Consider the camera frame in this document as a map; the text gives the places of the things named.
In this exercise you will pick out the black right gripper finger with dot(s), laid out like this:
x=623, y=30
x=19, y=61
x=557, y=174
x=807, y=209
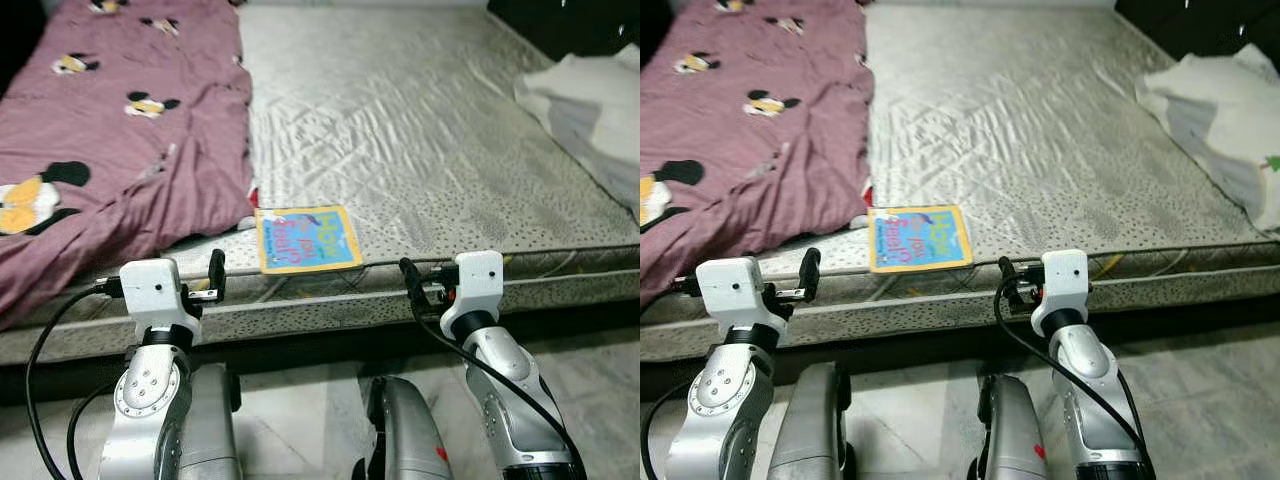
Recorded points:
x=1006, y=271
x=409, y=273

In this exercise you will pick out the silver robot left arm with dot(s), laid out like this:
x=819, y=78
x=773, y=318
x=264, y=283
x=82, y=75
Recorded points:
x=145, y=410
x=720, y=410

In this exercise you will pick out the black tufted headboard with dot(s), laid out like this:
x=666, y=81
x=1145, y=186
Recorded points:
x=560, y=20
x=1200, y=20

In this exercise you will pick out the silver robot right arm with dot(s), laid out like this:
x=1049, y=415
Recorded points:
x=1095, y=400
x=510, y=400

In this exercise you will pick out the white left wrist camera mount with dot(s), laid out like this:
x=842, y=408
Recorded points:
x=735, y=288
x=155, y=290

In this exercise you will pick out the silver robot left leg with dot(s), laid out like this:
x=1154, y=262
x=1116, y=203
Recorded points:
x=210, y=430
x=810, y=430

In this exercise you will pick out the purple Mickey Mouse blanket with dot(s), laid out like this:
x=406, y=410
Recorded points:
x=750, y=150
x=100, y=150

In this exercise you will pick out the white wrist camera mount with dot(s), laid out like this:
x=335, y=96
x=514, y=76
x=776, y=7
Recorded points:
x=155, y=290
x=1063, y=283
x=735, y=288
x=478, y=285

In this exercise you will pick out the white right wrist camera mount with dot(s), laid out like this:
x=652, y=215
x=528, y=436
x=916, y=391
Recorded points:
x=478, y=285
x=1063, y=283

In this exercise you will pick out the colourful children's book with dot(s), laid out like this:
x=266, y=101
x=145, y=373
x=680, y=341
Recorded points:
x=308, y=240
x=920, y=240

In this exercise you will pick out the white pillow green tree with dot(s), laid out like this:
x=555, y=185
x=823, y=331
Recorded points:
x=1220, y=120
x=590, y=110

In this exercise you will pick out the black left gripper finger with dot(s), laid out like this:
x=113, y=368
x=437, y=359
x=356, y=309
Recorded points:
x=812, y=274
x=217, y=275

